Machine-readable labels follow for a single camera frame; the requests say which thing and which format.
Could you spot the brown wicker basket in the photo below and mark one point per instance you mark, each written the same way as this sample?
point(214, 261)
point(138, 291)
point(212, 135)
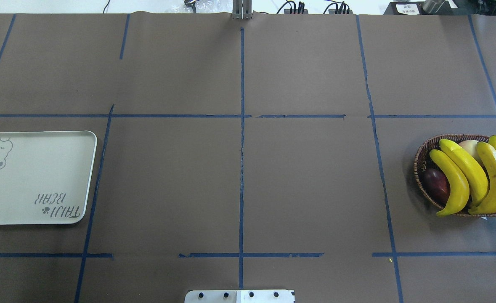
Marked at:
point(422, 162)

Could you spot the dark red plum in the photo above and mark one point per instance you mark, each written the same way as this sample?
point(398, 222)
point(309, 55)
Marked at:
point(436, 185)

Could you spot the cream bear tray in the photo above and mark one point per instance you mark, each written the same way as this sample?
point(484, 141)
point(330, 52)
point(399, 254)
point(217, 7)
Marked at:
point(45, 176)

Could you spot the pale pink apple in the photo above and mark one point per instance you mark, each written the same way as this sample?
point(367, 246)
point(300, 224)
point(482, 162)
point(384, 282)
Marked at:
point(470, 147)

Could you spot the aluminium frame post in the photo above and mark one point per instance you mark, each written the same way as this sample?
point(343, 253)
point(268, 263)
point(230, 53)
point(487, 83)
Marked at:
point(242, 9)

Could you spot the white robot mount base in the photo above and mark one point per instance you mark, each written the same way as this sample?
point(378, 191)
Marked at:
point(240, 296)

